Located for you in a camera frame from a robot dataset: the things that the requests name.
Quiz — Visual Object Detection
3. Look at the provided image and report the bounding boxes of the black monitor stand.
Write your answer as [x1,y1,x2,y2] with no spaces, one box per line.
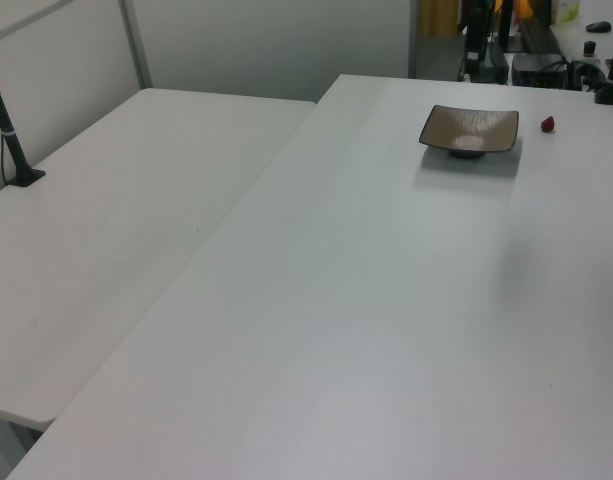
[496,0,516,52]
[463,0,489,77]

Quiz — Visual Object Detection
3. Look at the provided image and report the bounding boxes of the green and white box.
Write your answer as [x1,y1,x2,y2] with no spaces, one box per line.
[552,0,582,25]

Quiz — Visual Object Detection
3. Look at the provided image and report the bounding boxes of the white side table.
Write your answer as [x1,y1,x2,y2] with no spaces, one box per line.
[0,87,317,480]

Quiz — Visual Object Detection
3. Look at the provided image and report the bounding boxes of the brown square ceramic plate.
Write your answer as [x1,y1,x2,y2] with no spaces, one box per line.
[418,104,520,161]

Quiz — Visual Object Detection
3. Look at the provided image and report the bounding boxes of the black camera stand pole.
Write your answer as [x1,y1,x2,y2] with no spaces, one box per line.
[0,52,46,189]

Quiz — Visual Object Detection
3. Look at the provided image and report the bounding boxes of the black cable bundle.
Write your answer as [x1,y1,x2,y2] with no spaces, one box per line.
[568,58,607,92]

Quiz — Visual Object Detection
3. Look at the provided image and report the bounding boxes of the grey metal column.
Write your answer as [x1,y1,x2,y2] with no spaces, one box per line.
[407,0,420,79]

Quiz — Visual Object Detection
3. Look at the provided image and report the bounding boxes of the grey partition frame post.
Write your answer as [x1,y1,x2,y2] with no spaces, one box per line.
[119,0,153,90]

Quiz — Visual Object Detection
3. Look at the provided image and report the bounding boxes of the black electronics box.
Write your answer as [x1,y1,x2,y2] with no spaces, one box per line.
[511,52,571,89]

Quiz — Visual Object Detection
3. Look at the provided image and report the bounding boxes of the yellow wooden cabinet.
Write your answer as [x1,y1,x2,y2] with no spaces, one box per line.
[418,0,460,36]

